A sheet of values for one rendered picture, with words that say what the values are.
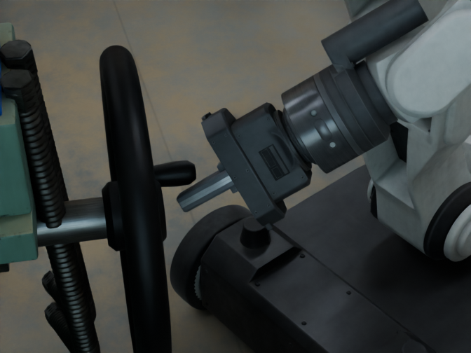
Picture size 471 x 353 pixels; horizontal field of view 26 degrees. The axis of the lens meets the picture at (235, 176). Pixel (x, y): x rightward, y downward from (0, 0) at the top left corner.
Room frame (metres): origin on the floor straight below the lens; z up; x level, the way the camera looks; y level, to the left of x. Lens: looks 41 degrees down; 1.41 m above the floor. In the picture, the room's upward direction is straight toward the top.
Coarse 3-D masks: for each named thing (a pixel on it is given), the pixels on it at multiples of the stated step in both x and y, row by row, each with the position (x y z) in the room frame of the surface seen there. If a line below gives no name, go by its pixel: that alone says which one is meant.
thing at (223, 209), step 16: (224, 208) 1.32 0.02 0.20; (240, 208) 1.33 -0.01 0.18; (208, 224) 1.28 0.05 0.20; (224, 224) 1.28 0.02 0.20; (192, 240) 1.26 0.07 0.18; (208, 240) 1.25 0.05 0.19; (176, 256) 1.25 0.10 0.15; (192, 256) 1.23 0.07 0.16; (176, 272) 1.23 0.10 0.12; (192, 272) 1.22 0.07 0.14; (176, 288) 1.23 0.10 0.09; (192, 288) 1.22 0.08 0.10; (192, 304) 1.22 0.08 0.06
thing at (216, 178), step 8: (208, 176) 0.76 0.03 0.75; (216, 176) 0.74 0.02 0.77; (224, 176) 0.74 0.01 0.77; (200, 184) 0.74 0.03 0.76; (208, 184) 0.74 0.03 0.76; (216, 184) 0.74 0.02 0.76; (184, 192) 0.74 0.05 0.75; (192, 192) 0.74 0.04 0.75; (200, 192) 0.74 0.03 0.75; (184, 200) 0.74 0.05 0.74
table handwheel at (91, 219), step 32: (128, 64) 0.66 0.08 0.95; (128, 96) 0.62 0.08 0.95; (128, 128) 0.59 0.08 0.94; (128, 160) 0.57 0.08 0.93; (128, 192) 0.55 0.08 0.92; (160, 192) 0.64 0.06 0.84; (64, 224) 0.62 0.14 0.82; (96, 224) 0.62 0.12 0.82; (128, 224) 0.54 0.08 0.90; (160, 224) 0.54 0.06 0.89; (128, 256) 0.52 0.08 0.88; (160, 256) 0.53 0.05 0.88; (128, 288) 0.67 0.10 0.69; (160, 288) 0.51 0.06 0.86; (160, 320) 0.51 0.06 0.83; (160, 352) 0.50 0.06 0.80
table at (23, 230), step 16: (32, 192) 0.61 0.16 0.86; (32, 208) 0.59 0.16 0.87; (0, 224) 0.57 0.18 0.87; (16, 224) 0.57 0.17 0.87; (32, 224) 0.57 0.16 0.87; (0, 240) 0.55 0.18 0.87; (16, 240) 0.56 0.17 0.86; (32, 240) 0.56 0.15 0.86; (0, 256) 0.55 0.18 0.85; (16, 256) 0.56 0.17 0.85; (32, 256) 0.56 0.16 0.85
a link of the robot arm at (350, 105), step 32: (416, 0) 0.79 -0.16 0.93; (352, 32) 0.79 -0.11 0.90; (384, 32) 0.78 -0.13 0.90; (416, 32) 0.81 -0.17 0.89; (352, 64) 0.77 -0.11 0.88; (384, 64) 0.76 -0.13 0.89; (352, 96) 0.74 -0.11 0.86; (384, 96) 0.75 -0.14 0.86; (352, 128) 0.73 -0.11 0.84; (384, 128) 0.74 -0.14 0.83
